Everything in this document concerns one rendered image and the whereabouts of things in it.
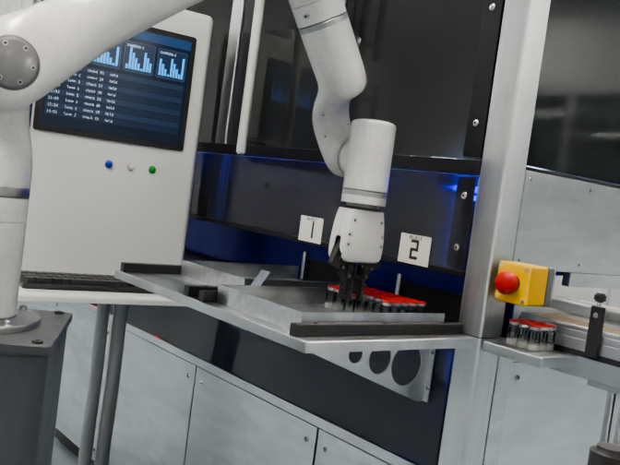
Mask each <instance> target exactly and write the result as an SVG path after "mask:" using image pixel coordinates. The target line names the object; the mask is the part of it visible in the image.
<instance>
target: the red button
mask: <svg viewBox="0 0 620 465"><path fill-rule="evenodd" d="M518 285H519V281H518V278H517V276H516V275H515V274H514V273H512V272H508V271H503V272H500V273H499V274H498V275H497V276H496V278H495V287H496V289H497V290H498V291H499V292H500V293H502V294H512V293H513V292H515V291H516V289H517V288H518Z"/></svg>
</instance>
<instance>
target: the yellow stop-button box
mask: <svg viewBox="0 0 620 465"><path fill-rule="evenodd" d="M503 271H508V272H512V273H514V274H515V275H516V276H517V278H518V281H519V285H518V288H517V289H516V291H515V292H513V293H512V294H502V293H500V292H499V291H498V290H497V289H496V288H495V299H496V300H498V301H503V302H507V303H511V304H517V305H522V306H533V307H549V305H550V300H551V293H552V287H553V281H554V268H550V267H545V266H540V265H535V264H530V263H525V262H514V261H500V262H499V268H498V273H497V275H498V274H499V273H500V272H503Z"/></svg>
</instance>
